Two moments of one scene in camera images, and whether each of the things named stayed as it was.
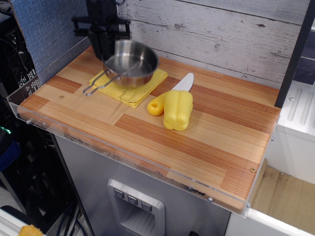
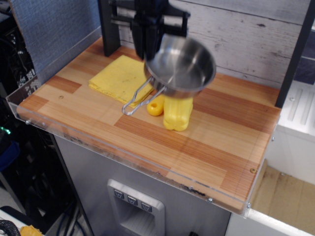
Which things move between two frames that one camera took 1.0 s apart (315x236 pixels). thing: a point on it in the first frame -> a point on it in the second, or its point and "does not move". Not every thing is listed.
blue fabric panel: x=48 y=28 does not move
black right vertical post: x=296 y=56 does not move
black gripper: x=102 y=16 -> x=146 y=18
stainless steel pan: x=132 y=62 -> x=181 y=68
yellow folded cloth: x=131 y=96 does not move
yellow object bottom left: x=30 y=230 does not move
